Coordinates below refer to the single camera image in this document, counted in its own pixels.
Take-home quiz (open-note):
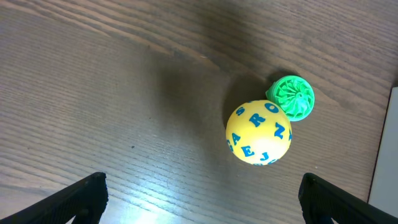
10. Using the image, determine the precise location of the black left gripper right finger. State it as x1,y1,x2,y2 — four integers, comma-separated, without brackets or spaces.
298,173,397,224

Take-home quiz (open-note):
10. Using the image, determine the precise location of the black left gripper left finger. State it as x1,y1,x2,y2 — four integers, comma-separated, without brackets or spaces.
1,172,108,224

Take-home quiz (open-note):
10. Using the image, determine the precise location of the yellow ball with blue letters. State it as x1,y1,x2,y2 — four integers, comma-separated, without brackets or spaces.
225,100,293,166

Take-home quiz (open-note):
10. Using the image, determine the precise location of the white cardboard box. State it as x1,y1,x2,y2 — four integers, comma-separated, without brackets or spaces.
369,87,398,217

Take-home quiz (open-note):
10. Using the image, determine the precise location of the green lattice plastic ball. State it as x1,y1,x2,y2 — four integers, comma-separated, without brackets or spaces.
266,75,315,122

